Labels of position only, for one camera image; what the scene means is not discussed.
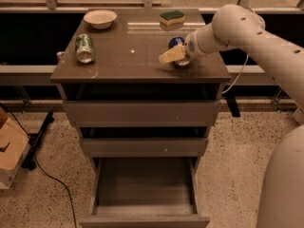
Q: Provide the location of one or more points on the grey top drawer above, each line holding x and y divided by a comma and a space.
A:
151, 114

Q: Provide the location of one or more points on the small can behind cabinet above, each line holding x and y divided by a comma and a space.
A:
59, 55

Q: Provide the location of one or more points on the green soda can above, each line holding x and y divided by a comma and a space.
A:
84, 49

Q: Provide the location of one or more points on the blue pepsi can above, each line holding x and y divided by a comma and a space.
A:
179, 41

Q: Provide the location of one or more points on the white bowl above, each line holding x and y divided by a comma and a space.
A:
100, 19

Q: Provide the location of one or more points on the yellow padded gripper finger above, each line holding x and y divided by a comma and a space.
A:
174, 54

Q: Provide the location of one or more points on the grey middle drawer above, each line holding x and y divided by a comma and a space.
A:
164, 147

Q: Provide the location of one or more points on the grey open bottom drawer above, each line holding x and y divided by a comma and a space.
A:
145, 193

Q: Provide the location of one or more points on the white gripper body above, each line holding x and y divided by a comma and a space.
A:
192, 47

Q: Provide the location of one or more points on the green yellow sponge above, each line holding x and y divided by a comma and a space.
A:
172, 17

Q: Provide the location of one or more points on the cardboard box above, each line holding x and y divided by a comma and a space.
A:
14, 146

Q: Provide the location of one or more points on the grey drawer cabinet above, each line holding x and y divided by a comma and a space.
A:
127, 69

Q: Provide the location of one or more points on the black post right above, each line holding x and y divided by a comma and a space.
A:
233, 105

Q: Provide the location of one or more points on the black stand leg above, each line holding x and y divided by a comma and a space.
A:
34, 142

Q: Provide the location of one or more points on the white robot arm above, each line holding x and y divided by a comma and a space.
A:
281, 203

